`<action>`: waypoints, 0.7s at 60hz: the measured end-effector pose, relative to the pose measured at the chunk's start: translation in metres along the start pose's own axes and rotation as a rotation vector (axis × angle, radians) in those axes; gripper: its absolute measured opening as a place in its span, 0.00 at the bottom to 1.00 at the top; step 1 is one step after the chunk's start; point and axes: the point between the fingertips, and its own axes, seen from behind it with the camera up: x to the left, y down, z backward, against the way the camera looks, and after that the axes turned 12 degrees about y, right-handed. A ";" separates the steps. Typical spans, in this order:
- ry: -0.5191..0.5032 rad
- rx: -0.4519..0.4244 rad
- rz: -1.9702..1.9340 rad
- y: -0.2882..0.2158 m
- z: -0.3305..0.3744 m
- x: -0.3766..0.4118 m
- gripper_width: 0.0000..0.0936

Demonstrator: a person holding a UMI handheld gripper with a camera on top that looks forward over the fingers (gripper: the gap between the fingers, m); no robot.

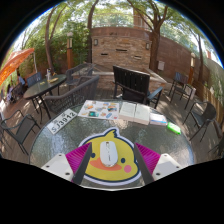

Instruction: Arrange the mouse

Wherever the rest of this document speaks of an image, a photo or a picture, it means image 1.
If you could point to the grey wicker chair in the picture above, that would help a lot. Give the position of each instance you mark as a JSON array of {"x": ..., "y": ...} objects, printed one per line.
[
  {"x": 78, "y": 70},
  {"x": 76, "y": 95}
]

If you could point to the small closed booklet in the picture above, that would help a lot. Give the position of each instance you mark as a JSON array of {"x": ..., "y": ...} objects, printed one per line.
[{"x": 158, "y": 119}]

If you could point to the yellow duck-shaped mouse pad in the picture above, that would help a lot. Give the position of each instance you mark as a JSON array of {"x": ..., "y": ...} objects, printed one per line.
[{"x": 125, "y": 153}]

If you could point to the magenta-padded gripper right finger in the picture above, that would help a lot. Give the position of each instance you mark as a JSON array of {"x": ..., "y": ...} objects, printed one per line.
[{"x": 148, "y": 158}]

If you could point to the grey wall box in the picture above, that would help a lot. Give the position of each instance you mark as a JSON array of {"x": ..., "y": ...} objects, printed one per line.
[{"x": 161, "y": 65}]

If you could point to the person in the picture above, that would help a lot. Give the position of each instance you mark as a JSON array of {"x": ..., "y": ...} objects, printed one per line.
[{"x": 21, "y": 80}]

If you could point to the black metal mesh chair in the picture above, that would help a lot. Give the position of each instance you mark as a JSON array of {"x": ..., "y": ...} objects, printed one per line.
[{"x": 23, "y": 128}]

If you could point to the grey mesh patio chair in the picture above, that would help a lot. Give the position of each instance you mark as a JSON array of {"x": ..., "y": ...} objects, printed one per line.
[{"x": 208, "y": 111}]

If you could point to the dark round patio table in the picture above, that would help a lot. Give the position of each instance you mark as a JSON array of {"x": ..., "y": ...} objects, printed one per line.
[{"x": 43, "y": 88}]

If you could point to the large tree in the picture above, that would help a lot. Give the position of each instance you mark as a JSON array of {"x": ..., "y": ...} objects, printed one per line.
[{"x": 154, "y": 53}]

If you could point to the wooden lamp post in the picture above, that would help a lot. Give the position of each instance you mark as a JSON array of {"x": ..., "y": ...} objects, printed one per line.
[
  {"x": 70, "y": 53},
  {"x": 192, "y": 68}
]

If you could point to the green marker block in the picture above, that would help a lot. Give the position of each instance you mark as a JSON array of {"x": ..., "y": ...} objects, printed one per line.
[{"x": 174, "y": 128}]

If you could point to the colourful picture sheet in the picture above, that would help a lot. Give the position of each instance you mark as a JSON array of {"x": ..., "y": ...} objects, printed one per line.
[{"x": 99, "y": 110}]

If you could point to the white computer mouse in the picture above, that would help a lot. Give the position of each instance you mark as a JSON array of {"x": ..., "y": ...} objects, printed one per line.
[{"x": 108, "y": 153}]

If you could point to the wall lantern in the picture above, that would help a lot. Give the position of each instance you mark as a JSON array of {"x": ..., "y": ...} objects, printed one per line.
[
  {"x": 96, "y": 42},
  {"x": 147, "y": 46}
]

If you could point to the black metal armchair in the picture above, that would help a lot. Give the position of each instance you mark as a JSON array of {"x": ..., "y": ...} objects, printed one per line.
[{"x": 180, "y": 80}]

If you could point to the blue chair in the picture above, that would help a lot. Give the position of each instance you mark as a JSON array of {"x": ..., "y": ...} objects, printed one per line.
[{"x": 34, "y": 79}]

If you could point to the black slatted chair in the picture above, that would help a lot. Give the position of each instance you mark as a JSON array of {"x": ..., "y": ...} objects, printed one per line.
[{"x": 130, "y": 80}]

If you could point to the open white book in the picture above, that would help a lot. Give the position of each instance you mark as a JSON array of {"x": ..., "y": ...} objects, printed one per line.
[{"x": 135, "y": 113}]

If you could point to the orange parasol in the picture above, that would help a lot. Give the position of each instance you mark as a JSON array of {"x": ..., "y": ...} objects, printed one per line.
[{"x": 15, "y": 61}]

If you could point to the white licence plate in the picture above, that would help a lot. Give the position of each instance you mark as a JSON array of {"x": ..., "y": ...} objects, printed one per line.
[{"x": 61, "y": 121}]

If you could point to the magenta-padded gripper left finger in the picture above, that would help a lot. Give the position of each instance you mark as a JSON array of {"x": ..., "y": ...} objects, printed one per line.
[{"x": 76, "y": 158}]

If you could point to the slim leaning tree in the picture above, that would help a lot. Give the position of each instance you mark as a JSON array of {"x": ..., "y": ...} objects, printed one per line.
[{"x": 90, "y": 30}]

